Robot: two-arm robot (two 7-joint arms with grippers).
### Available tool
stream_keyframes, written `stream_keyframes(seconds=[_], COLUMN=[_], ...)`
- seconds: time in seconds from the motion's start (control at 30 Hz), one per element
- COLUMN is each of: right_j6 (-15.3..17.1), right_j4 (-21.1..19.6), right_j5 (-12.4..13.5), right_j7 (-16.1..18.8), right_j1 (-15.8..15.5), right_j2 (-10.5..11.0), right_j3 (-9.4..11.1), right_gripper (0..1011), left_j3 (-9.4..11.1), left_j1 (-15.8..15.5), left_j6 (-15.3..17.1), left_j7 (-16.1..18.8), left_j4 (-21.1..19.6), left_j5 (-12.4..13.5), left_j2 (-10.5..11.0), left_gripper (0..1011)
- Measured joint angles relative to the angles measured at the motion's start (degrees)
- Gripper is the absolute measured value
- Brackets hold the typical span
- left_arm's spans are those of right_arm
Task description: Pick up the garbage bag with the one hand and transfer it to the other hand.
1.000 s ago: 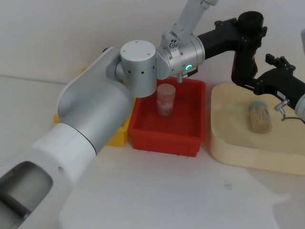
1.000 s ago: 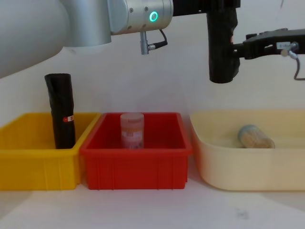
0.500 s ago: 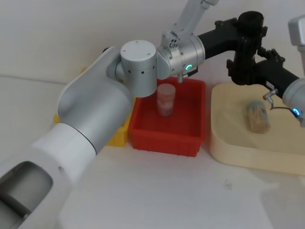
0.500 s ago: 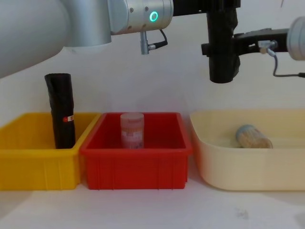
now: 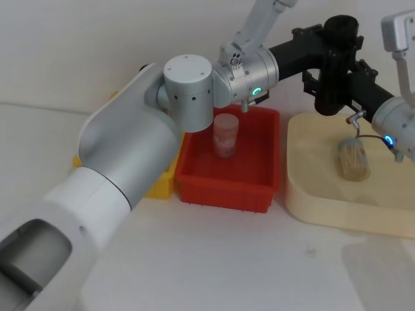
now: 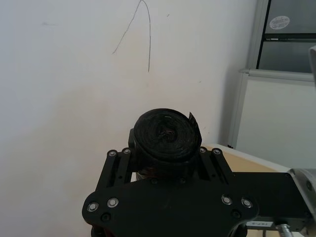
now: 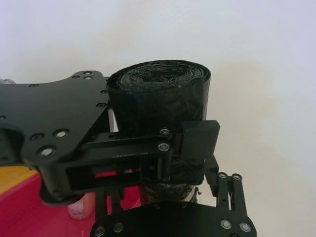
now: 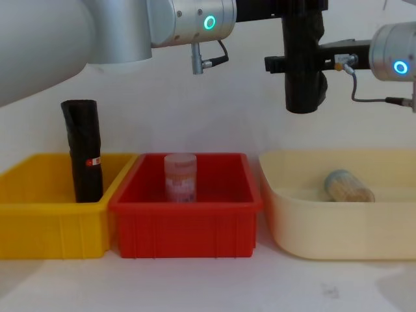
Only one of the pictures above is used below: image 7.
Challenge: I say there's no red flat surface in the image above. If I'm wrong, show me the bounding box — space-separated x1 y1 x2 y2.
0 167 146 237

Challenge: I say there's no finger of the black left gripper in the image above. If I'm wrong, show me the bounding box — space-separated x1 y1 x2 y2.
80 119 221 181

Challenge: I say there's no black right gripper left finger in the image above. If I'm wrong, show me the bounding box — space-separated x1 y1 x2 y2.
95 187 125 224

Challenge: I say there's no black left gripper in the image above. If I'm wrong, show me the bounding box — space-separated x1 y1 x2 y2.
0 70 143 206

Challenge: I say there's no clear plastic bottle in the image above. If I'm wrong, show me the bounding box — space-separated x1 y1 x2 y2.
67 191 96 219

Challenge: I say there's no yellow flat board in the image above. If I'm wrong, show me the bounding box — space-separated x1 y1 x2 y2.
0 165 38 196

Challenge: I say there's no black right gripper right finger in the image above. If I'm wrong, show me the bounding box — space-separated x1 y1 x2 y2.
204 155 249 215

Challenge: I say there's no black plastic bag roll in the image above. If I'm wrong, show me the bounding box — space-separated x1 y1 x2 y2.
107 59 212 203

